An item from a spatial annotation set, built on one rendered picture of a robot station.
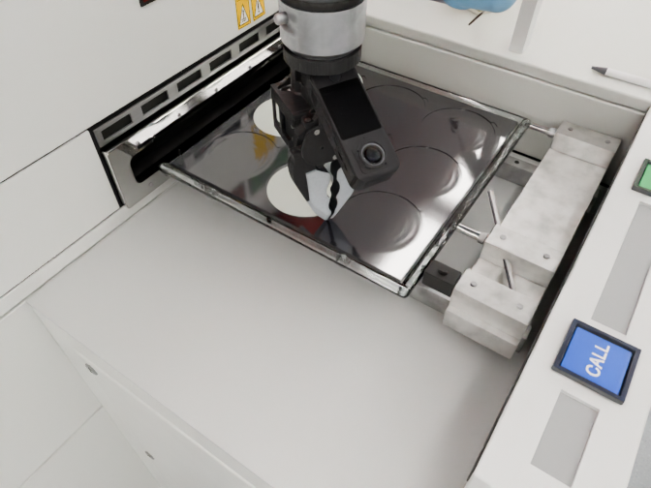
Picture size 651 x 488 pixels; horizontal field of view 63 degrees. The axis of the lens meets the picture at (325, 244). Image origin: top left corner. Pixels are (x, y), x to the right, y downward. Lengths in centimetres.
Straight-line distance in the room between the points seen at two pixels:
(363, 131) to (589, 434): 30
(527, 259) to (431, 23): 43
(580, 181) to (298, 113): 41
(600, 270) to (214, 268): 44
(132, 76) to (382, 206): 34
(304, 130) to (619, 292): 33
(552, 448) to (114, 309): 49
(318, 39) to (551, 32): 52
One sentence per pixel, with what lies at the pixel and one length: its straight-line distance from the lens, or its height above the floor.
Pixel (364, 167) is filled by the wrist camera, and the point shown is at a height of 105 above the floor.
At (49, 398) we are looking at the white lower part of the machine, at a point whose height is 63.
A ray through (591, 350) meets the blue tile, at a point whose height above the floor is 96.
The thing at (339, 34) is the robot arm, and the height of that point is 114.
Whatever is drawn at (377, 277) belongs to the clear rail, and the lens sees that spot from 57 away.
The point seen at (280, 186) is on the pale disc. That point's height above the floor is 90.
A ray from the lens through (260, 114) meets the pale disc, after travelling 80.
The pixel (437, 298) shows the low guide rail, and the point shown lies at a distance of 64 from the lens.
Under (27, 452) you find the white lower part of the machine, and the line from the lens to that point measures 94.
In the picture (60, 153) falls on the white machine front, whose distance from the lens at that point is 68.
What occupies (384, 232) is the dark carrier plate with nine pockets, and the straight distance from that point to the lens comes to 62.
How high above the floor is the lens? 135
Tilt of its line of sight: 49 degrees down
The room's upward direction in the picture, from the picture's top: straight up
